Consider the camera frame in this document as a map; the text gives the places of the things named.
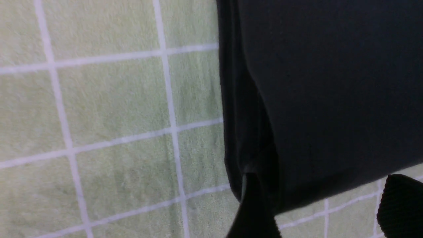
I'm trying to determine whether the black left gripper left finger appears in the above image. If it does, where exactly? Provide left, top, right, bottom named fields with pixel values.
left=226, top=173, right=281, bottom=238

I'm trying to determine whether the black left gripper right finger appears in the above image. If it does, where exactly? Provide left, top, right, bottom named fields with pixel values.
left=377, top=174, right=423, bottom=238

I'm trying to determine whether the dark gray long-sleeve shirt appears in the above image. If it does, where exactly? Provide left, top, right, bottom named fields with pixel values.
left=216, top=0, right=422, bottom=214

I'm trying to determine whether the green checkered table mat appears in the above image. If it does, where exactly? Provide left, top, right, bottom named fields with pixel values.
left=0, top=0, right=423, bottom=238

